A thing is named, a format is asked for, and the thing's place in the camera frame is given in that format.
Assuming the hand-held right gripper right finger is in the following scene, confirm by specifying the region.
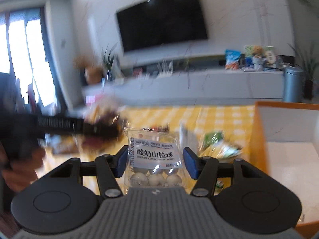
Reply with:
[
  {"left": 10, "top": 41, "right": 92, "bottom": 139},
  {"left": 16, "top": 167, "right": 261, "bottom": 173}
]
[{"left": 183, "top": 147, "right": 265, "bottom": 197}]

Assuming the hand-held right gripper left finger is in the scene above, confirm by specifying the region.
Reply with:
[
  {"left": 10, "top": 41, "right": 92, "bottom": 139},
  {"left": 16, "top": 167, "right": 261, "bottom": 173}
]
[{"left": 50, "top": 145, "right": 129, "bottom": 199}]

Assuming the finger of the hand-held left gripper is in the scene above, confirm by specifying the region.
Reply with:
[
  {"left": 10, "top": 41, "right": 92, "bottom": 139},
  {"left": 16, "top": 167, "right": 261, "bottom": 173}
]
[{"left": 83, "top": 121, "right": 123, "bottom": 140}]

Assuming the dried fruit mix packet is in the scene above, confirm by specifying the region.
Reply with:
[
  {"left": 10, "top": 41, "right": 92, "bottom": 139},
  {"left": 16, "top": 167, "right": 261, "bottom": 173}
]
[{"left": 83, "top": 97, "right": 130, "bottom": 150}]

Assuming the silver white snack packet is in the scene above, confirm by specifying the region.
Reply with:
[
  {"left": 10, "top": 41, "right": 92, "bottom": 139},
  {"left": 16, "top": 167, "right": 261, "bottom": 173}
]
[{"left": 179, "top": 123, "right": 200, "bottom": 152}]

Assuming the green fries snack bag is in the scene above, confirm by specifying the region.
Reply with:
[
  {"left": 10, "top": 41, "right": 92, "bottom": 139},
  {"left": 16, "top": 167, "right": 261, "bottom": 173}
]
[{"left": 197, "top": 131, "right": 244, "bottom": 160}]

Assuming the white yogurt balls packet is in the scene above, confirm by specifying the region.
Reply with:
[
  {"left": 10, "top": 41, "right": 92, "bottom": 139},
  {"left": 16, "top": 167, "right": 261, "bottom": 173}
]
[{"left": 124, "top": 127, "right": 186, "bottom": 189}]

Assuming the small cola bottle candy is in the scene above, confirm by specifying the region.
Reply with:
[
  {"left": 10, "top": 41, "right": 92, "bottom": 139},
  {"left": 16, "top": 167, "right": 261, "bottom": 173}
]
[{"left": 143, "top": 124, "right": 171, "bottom": 132}]

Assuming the orange cardboard box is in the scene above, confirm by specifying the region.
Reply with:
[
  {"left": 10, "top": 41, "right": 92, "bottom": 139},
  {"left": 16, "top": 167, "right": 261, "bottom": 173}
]
[{"left": 254, "top": 101, "right": 319, "bottom": 239}]

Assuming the person's left hand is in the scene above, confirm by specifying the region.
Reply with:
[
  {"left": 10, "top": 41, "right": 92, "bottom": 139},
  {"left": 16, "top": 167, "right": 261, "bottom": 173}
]
[{"left": 0, "top": 143, "right": 47, "bottom": 193}]

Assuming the pink storage box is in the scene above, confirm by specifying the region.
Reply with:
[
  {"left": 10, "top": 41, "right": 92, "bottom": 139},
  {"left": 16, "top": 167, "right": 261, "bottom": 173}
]
[{"left": 85, "top": 95, "right": 105, "bottom": 105}]

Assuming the golden vase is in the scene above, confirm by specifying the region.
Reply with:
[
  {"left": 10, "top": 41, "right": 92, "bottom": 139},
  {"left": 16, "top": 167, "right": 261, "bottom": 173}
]
[{"left": 84, "top": 67, "right": 103, "bottom": 85}]

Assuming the green plant in glass vase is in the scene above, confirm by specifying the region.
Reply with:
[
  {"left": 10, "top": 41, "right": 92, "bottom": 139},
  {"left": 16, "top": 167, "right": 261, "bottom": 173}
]
[{"left": 101, "top": 42, "right": 120, "bottom": 81}]

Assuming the glass balcony door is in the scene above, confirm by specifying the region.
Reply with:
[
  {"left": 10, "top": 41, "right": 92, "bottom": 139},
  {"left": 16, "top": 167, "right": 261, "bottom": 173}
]
[{"left": 0, "top": 6, "right": 68, "bottom": 113}]

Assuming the white marble TV console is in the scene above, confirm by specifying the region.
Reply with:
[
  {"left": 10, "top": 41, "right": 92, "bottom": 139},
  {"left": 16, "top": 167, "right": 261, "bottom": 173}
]
[{"left": 82, "top": 55, "right": 285, "bottom": 108}]

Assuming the white router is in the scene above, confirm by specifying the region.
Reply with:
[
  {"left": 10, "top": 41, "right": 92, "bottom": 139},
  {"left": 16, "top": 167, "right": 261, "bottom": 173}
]
[{"left": 157, "top": 60, "right": 174, "bottom": 76}]

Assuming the blue snack bag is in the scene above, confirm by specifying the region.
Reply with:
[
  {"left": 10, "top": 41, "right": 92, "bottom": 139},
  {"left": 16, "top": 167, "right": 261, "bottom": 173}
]
[{"left": 225, "top": 50, "right": 242, "bottom": 70}]

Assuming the teddy bear in basket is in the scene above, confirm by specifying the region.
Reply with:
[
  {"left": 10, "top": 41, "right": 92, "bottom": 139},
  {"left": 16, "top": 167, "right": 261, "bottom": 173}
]
[{"left": 252, "top": 45, "right": 265, "bottom": 72}]

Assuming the grey trash can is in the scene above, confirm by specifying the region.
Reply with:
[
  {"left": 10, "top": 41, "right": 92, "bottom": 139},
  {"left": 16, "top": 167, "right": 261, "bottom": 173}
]
[{"left": 283, "top": 66, "right": 305, "bottom": 103}]

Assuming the green printed board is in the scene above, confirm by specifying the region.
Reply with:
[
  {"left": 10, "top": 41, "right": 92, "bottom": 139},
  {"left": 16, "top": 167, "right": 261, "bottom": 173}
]
[{"left": 244, "top": 45, "right": 274, "bottom": 58}]

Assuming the potted long-leaf plant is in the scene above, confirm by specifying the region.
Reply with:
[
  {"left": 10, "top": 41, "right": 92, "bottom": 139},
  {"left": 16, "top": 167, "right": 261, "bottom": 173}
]
[{"left": 288, "top": 42, "right": 319, "bottom": 100}]

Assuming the black wall television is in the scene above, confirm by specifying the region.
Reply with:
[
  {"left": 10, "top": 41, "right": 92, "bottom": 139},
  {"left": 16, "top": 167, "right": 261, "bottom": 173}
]
[{"left": 116, "top": 0, "right": 209, "bottom": 53}]

